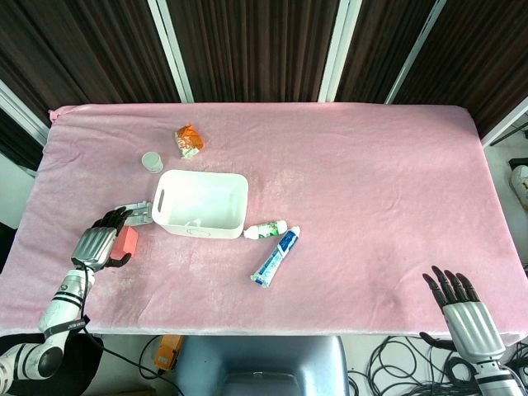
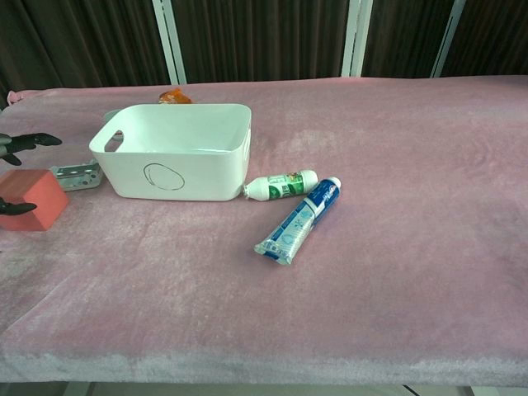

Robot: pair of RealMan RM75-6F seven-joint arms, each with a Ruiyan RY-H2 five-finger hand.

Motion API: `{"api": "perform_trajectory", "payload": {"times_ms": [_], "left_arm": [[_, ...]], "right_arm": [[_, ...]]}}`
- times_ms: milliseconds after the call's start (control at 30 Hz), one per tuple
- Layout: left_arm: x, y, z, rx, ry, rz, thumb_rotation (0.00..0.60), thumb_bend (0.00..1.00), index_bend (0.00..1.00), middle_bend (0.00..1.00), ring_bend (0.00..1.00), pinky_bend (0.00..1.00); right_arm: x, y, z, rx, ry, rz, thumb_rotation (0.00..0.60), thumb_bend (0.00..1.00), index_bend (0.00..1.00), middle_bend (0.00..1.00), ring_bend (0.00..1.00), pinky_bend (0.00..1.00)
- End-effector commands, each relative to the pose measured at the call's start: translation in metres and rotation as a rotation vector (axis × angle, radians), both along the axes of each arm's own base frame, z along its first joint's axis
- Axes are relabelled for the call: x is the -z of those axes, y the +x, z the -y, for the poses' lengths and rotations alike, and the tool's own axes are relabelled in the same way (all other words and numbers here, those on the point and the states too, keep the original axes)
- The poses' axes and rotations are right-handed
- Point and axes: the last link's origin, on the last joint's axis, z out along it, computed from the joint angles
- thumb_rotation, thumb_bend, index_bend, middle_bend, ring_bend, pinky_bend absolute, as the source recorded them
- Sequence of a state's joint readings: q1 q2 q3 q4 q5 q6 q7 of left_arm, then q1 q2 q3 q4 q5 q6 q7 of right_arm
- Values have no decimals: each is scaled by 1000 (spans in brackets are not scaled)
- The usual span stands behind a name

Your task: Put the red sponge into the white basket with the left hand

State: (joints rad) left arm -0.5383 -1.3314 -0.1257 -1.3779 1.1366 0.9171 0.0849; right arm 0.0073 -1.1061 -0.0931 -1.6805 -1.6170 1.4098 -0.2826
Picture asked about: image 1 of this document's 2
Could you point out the white plastic basket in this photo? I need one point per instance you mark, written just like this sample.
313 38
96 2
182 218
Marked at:
201 204

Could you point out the white shoe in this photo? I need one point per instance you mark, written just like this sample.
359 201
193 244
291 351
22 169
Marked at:
520 179

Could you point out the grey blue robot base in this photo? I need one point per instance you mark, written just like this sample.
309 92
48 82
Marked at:
260 365

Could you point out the pink table cloth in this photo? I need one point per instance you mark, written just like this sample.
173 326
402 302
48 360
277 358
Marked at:
313 214

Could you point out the orange device on floor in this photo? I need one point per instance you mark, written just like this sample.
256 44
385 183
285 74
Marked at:
167 350

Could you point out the blue white toothpaste tube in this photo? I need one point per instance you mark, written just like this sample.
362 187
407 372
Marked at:
276 256

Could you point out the white green small bottle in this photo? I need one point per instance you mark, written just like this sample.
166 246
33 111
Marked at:
266 229

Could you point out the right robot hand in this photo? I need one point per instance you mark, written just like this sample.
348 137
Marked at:
470 320

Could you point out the orange block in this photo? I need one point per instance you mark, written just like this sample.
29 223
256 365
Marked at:
127 242

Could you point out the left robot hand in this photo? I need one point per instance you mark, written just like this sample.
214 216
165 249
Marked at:
94 244

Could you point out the orange snack packet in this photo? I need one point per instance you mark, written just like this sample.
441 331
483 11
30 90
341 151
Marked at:
189 141

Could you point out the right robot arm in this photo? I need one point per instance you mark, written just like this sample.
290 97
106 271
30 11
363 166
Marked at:
501 379

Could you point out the small grey round cap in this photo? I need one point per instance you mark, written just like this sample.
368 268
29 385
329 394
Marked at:
152 161

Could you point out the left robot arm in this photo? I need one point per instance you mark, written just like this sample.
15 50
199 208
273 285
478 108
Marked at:
53 321

